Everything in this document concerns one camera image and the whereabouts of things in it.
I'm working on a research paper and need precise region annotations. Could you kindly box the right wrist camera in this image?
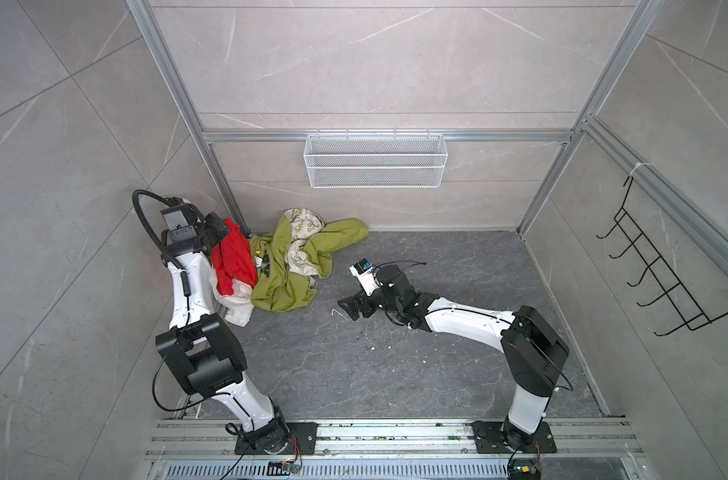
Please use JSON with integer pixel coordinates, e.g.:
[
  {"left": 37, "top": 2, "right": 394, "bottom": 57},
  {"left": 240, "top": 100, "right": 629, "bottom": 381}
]
[{"left": 349, "top": 258, "right": 380, "bottom": 296}]

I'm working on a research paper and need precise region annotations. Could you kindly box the plain white cloth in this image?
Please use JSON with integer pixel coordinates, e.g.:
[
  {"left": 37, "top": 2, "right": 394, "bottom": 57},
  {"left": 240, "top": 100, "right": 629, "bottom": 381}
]
[{"left": 209, "top": 270, "right": 254, "bottom": 327}]

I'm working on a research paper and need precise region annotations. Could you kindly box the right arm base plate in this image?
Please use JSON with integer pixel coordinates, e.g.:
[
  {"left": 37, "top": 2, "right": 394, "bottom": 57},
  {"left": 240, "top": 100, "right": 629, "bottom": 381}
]
[{"left": 470, "top": 420, "right": 557, "bottom": 454}]

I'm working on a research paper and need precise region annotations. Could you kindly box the black corrugated cable conduit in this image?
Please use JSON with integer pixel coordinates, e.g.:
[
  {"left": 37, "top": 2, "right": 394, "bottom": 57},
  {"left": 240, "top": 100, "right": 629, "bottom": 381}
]
[{"left": 131, "top": 188, "right": 188, "bottom": 271}]

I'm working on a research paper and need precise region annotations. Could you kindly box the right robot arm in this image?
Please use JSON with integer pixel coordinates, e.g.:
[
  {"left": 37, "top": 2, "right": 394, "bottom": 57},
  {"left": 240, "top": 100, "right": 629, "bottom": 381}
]
[{"left": 338, "top": 259, "right": 570, "bottom": 452}]

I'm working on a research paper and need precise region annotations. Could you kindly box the green cloth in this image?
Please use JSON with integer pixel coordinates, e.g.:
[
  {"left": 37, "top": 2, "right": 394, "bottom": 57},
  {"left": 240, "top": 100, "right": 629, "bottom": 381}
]
[{"left": 249, "top": 208, "right": 369, "bottom": 313}]

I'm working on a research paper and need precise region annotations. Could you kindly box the aluminium mounting rail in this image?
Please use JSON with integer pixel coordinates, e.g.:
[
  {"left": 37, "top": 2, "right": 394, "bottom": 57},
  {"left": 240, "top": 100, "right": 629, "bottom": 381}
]
[{"left": 140, "top": 417, "right": 642, "bottom": 459}]

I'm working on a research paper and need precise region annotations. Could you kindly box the white wire mesh basket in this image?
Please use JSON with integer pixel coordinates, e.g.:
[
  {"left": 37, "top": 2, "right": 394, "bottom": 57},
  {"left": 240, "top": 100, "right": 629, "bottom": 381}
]
[{"left": 303, "top": 133, "right": 448, "bottom": 189}]

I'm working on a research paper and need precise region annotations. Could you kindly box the black wire hook rack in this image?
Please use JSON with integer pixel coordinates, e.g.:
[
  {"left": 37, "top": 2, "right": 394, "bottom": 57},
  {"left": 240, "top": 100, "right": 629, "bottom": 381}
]
[{"left": 595, "top": 176, "right": 728, "bottom": 337}]

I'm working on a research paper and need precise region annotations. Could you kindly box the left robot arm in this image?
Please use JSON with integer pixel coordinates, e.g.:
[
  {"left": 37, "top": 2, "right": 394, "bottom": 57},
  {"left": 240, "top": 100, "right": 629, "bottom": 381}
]
[{"left": 150, "top": 197, "right": 290, "bottom": 454}]

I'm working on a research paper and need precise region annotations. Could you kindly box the white floral patterned cloth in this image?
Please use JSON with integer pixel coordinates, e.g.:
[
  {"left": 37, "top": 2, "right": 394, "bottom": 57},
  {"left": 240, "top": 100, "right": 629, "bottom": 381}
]
[{"left": 283, "top": 208, "right": 325, "bottom": 277}]

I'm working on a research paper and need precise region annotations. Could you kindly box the red cloth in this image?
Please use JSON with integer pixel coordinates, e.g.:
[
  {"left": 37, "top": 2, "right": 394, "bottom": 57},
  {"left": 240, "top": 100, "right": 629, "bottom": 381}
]
[{"left": 211, "top": 218, "right": 258, "bottom": 296}]

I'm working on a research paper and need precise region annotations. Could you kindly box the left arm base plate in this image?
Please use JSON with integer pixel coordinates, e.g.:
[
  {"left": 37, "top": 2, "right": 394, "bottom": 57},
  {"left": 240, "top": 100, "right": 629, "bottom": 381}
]
[{"left": 226, "top": 421, "right": 319, "bottom": 456}]

